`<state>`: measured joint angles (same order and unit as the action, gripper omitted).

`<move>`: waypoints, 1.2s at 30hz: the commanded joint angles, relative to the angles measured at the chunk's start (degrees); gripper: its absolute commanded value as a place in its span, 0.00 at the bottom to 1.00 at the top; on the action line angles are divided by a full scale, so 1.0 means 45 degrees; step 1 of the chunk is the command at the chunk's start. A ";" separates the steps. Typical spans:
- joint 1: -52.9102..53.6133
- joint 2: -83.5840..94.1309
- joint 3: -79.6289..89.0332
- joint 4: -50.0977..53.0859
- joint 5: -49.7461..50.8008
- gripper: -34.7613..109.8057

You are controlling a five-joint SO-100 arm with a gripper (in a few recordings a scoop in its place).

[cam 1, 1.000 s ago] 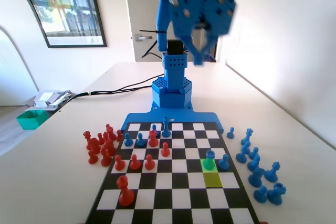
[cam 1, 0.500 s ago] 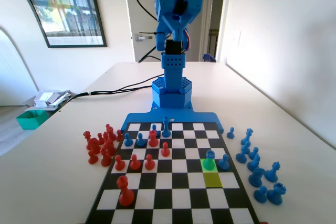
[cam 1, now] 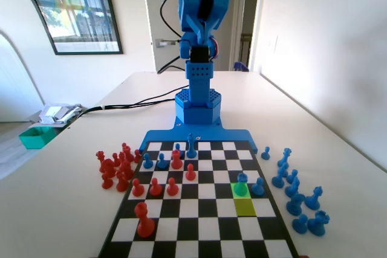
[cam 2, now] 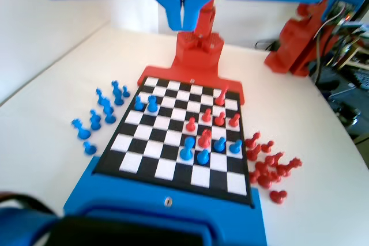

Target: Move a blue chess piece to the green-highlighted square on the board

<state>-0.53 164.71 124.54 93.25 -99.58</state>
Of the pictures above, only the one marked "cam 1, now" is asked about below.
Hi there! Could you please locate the blue chess king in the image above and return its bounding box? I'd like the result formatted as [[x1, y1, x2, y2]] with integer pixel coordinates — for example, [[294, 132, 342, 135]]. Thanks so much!
[[186, 133, 197, 159]]

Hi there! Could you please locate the blue chess queen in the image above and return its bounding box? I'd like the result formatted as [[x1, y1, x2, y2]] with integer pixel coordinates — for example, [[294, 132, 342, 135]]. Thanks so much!
[[304, 187, 324, 211], [277, 147, 294, 169]]

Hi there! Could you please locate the red chess knight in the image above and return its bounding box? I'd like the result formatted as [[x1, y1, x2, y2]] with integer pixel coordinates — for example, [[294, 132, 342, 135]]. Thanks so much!
[[99, 158, 117, 179], [119, 160, 135, 181]]

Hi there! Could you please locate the red chess king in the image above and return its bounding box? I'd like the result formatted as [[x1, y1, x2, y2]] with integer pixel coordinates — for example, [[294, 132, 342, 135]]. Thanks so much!
[[134, 202, 156, 239]]

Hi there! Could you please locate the white door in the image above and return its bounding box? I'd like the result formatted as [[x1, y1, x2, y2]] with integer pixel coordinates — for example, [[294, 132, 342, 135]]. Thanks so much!
[[141, 0, 242, 73]]

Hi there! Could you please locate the small blue plastic object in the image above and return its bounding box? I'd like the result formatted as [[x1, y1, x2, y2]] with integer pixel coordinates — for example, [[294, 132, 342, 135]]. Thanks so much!
[[233, 61, 250, 73]]

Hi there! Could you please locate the framed map poster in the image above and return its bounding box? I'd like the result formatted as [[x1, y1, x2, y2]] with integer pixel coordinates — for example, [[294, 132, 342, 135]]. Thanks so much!
[[25, 0, 124, 56]]

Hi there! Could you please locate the black white chessboard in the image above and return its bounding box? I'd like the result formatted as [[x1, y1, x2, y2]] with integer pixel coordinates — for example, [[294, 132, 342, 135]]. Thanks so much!
[[97, 140, 300, 258]]

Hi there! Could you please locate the white arched panel black edge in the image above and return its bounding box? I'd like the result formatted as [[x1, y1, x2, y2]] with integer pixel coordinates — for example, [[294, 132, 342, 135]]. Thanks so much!
[[0, 0, 57, 123]]

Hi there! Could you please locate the pile of papers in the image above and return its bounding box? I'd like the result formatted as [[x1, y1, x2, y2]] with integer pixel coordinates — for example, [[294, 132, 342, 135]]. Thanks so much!
[[38, 103, 83, 125]]

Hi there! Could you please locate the blue pawn beside green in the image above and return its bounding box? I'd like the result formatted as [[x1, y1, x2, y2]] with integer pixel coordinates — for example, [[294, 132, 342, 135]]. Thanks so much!
[[251, 177, 266, 198]]

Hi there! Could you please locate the green plastic box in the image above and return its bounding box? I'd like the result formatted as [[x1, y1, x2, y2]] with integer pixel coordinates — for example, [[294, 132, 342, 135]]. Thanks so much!
[[18, 127, 57, 150]]

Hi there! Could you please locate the orange white servo wire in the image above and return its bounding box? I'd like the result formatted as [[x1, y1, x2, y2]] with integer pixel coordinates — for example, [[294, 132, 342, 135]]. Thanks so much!
[[210, 39, 221, 59]]

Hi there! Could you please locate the silver door handle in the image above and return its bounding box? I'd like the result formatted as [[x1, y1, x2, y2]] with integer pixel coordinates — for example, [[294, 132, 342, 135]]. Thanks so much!
[[155, 38, 180, 48]]

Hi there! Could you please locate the black power cable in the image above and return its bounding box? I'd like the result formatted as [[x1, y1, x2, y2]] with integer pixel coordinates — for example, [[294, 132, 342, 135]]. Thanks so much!
[[77, 97, 178, 118], [77, 87, 184, 117]]

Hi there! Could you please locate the blue printed base plate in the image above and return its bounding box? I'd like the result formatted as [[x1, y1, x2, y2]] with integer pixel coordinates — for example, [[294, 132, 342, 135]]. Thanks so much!
[[140, 116, 259, 155]]

